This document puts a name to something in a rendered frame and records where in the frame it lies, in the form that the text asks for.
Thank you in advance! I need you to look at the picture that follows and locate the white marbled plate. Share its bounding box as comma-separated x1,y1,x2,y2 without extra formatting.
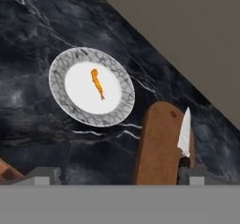
48,46,136,128

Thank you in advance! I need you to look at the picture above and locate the silver knife with dark handle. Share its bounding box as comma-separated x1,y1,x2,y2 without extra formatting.
176,106,192,170

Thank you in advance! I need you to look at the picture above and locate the orange piece of meat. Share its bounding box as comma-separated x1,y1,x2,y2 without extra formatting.
90,67,106,101

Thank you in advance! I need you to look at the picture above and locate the brown wooden cutting board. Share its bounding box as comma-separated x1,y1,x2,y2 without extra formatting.
132,100,196,187

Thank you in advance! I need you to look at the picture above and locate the reddish brown wooden object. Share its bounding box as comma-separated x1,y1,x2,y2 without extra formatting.
0,157,24,183

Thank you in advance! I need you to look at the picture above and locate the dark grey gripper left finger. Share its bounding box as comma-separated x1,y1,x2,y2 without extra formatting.
7,167,62,187

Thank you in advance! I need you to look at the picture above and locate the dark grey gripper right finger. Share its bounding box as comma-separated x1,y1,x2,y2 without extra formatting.
178,163,234,187

